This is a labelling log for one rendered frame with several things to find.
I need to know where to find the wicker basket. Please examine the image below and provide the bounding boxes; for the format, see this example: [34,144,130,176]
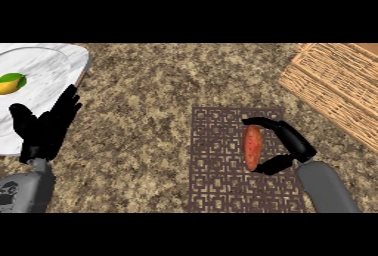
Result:
[277,43,378,154]

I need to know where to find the brown patterned placemat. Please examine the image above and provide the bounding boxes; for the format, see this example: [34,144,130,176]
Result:
[187,106,309,214]

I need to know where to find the orange sweet potato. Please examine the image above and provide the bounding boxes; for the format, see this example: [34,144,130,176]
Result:
[243,124,266,172]

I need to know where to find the yellow mango with green leaf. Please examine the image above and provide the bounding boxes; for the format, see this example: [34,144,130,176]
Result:
[0,72,30,96]

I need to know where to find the white marble plate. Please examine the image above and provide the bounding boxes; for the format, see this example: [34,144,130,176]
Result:
[0,43,93,157]

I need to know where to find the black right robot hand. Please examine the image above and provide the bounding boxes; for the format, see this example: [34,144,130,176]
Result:
[241,116,319,176]

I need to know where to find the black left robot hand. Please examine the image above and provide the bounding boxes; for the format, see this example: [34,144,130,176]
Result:
[8,83,85,165]

